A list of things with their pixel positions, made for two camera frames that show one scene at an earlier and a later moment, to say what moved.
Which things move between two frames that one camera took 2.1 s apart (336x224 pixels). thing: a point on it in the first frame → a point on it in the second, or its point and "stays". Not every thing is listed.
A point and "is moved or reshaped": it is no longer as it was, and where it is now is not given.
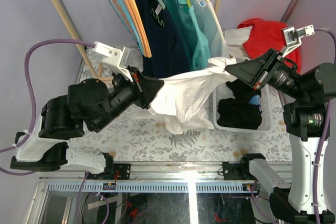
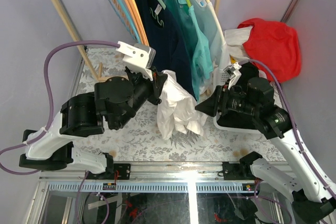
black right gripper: [257, 70] → [218, 100]
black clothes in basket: [237, 113] stays
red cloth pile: [265, 35] stays
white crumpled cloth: [235, 38] stays
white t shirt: [181, 104] is moved or reshaped
